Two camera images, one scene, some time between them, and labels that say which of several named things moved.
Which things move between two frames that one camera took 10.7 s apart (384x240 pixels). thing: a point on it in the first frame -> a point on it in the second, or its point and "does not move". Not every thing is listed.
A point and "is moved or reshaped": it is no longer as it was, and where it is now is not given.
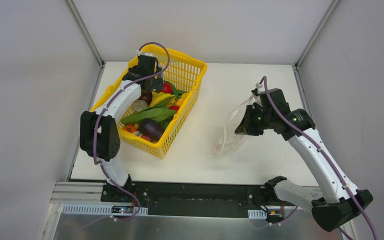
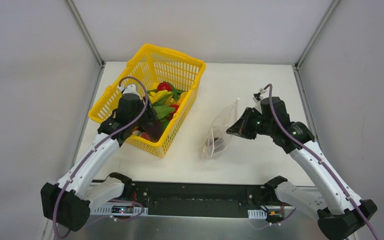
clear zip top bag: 228,141 is moved or reshaped
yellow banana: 158,97 does not move
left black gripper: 155,84 -> 146,117
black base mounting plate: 191,200 does not move
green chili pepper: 176,92 does not move
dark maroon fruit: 146,96 -> 216,142
